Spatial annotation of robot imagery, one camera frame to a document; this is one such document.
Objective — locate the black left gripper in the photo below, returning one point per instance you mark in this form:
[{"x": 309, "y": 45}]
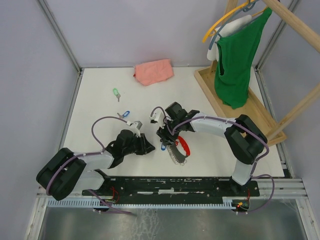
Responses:
[{"x": 145, "y": 146}]

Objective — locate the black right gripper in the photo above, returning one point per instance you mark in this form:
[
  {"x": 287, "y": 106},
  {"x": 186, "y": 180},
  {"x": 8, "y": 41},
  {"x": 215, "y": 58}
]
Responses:
[{"x": 164, "y": 134}]

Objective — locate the key with dark blue tag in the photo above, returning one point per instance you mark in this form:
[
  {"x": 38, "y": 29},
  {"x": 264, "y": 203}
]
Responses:
[{"x": 163, "y": 147}]

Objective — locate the metal key organizer red handle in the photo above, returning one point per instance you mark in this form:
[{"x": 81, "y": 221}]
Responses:
[{"x": 180, "y": 151}]

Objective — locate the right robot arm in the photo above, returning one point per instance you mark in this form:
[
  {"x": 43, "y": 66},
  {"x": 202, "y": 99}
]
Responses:
[{"x": 246, "y": 141}]

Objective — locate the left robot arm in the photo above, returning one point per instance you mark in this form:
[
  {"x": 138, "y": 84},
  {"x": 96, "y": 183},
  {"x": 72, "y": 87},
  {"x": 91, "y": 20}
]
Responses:
[{"x": 68, "y": 171}]

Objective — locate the key with green tag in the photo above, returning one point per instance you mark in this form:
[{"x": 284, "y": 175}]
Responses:
[{"x": 117, "y": 94}]

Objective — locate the folded pink cloth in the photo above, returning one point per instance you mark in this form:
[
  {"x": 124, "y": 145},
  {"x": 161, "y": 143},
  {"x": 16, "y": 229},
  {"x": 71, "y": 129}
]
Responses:
[{"x": 149, "y": 73}]

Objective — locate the wooden clothes rack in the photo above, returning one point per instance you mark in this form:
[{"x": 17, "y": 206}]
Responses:
[{"x": 258, "y": 105}]

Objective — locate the white garment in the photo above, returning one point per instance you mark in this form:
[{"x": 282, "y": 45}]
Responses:
[{"x": 229, "y": 29}]

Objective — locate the green shirt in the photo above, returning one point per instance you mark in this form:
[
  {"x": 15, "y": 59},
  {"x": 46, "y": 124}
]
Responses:
[{"x": 236, "y": 55}]

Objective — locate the blue grey hanger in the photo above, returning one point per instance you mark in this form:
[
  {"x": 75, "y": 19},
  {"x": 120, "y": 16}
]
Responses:
[{"x": 240, "y": 14}]

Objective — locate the yellow hanger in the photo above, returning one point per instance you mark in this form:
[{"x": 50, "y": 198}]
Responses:
[{"x": 231, "y": 8}]

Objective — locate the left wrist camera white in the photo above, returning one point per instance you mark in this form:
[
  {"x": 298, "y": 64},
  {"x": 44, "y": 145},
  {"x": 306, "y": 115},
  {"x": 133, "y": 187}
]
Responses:
[{"x": 135, "y": 126}]

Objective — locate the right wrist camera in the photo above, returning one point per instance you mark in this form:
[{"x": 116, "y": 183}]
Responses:
[{"x": 157, "y": 117}]

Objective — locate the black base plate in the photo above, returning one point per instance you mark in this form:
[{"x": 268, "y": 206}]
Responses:
[{"x": 174, "y": 190}]

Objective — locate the white cable duct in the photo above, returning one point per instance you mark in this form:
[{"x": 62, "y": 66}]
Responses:
[{"x": 93, "y": 202}]

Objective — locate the aluminium corner frame post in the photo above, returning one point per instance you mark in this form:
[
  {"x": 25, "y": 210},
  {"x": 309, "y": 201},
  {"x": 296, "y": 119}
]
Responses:
[{"x": 49, "y": 15}]

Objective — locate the right aluminium frame post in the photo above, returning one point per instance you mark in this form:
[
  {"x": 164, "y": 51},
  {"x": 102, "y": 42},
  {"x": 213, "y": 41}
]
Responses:
[{"x": 270, "y": 36}]

